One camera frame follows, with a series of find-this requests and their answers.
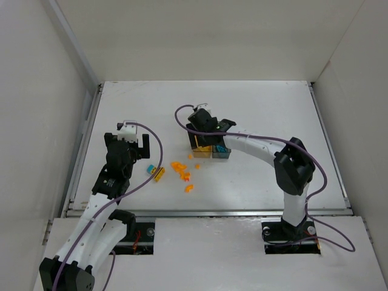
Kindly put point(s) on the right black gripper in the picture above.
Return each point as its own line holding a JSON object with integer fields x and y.
{"x": 197, "y": 140}

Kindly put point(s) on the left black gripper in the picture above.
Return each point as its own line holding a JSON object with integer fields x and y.
{"x": 143, "y": 150}

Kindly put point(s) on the yellow lego brick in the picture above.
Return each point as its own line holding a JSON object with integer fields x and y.
{"x": 204, "y": 149}

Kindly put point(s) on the teal lego brick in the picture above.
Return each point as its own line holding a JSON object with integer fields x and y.
{"x": 220, "y": 149}

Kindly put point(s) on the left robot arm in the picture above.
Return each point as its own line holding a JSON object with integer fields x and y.
{"x": 102, "y": 225}

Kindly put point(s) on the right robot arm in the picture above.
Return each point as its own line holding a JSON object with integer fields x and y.
{"x": 293, "y": 168}

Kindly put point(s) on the amber transparent container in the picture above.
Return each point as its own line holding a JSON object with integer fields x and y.
{"x": 202, "y": 152}

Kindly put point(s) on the grey transparent container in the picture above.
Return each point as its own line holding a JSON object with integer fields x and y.
{"x": 217, "y": 155}

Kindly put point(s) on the orange lego cluster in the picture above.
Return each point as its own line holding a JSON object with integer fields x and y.
{"x": 181, "y": 170}

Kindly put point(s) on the small teal yellow lego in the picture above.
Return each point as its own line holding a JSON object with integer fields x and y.
{"x": 151, "y": 169}

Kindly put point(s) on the yellow black striped lego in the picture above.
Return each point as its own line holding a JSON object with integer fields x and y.
{"x": 158, "y": 173}

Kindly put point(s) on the orange curved lego lower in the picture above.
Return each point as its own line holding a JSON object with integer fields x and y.
{"x": 189, "y": 188}

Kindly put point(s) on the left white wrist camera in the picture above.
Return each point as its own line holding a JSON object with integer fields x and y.
{"x": 127, "y": 131}

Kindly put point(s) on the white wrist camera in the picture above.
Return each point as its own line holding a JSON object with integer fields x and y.
{"x": 204, "y": 106}
{"x": 127, "y": 131}

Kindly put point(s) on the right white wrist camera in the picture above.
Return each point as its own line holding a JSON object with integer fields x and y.
{"x": 204, "y": 106}

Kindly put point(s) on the aluminium rail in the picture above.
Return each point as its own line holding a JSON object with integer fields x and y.
{"x": 235, "y": 213}

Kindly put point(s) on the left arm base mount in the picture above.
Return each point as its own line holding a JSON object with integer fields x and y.
{"x": 137, "y": 241}

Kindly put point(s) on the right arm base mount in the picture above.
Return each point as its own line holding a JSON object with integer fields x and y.
{"x": 278, "y": 242}

